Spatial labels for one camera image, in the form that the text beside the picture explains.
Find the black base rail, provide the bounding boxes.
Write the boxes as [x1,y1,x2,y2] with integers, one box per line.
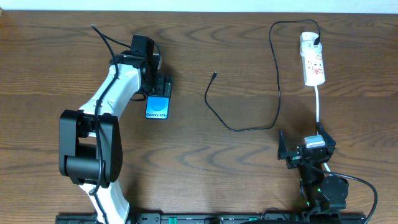
[55,212,368,224]

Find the white charger adapter plug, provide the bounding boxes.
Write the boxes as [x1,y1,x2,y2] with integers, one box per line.
[300,32,322,57]

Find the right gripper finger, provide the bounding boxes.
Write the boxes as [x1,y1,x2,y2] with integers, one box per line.
[277,129,288,160]
[316,122,336,152]

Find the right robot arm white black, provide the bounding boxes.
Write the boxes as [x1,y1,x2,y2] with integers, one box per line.
[277,123,349,222]

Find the blue Galaxy smartphone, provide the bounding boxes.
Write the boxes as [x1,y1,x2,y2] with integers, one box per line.
[145,96,170,119]

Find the white power strip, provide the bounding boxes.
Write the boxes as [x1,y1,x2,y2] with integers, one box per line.
[300,41,325,86]

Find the black charging cable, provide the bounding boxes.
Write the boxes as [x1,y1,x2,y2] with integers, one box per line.
[204,19,322,133]

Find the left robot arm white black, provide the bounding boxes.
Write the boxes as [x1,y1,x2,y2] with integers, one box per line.
[59,52,172,223]

